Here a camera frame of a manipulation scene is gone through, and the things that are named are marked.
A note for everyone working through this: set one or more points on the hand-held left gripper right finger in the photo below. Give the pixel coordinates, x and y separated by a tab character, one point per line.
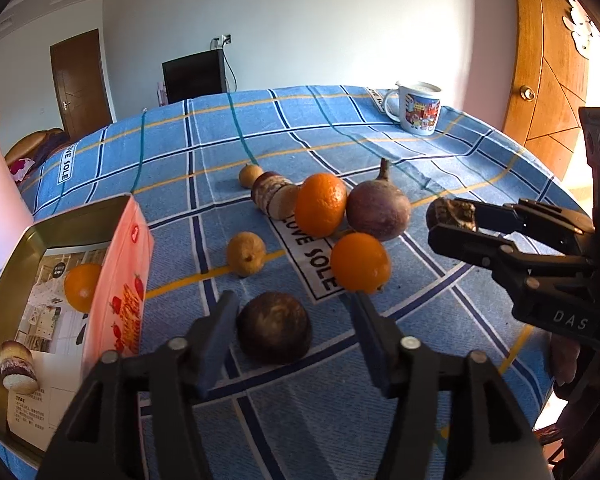
375	345

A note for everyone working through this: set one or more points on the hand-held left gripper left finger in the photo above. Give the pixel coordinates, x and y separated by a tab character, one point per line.
215	345

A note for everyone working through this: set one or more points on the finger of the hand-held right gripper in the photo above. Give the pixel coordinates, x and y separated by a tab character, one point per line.
460	242
495	216

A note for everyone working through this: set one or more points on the dark brown wrinkled fruit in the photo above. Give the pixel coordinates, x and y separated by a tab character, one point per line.
447	212

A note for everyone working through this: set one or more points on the dark round passion fruit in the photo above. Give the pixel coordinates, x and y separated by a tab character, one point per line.
274	327

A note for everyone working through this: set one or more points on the purple passion fruit with stem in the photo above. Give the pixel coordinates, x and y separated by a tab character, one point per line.
377	212

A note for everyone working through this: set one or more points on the yellow round fruit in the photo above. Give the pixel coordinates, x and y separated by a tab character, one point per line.
245	254

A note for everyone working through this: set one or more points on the pink tin box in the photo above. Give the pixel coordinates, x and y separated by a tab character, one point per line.
125	280

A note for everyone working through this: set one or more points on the large orange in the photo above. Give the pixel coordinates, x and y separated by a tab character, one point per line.
320	205

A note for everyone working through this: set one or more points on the cut purple yam piece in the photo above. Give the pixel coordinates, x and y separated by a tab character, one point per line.
275	196

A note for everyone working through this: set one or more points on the small yellow fruit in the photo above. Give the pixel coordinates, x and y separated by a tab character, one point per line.
250	176

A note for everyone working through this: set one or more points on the person's right hand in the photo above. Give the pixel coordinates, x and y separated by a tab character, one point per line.
564	360

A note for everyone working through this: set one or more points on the white printed mug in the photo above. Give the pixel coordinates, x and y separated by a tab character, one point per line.
420	110

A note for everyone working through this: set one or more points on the printed paper leaflet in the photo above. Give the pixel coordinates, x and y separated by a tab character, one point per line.
45	410

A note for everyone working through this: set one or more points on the light wooden door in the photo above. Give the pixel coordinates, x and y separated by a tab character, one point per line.
545	35

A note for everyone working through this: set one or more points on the white door sticker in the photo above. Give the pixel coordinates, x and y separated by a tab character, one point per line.
580	27

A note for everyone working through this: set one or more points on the blue plaid tablecloth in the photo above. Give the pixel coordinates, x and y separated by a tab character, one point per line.
280	125

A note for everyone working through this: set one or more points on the pink bottle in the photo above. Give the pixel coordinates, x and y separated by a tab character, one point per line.
161	94

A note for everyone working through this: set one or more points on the purple blanket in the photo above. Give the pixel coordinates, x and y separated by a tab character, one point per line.
52	140

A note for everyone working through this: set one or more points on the pink flowered cushion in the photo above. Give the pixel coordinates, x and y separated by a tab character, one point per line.
21	167

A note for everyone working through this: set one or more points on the black television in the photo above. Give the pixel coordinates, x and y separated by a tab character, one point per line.
192	77

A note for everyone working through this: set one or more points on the brown leather sofa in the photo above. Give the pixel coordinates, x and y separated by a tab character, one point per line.
30	142

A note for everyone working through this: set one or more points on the dark brown room door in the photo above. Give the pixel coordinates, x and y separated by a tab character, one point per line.
80	85

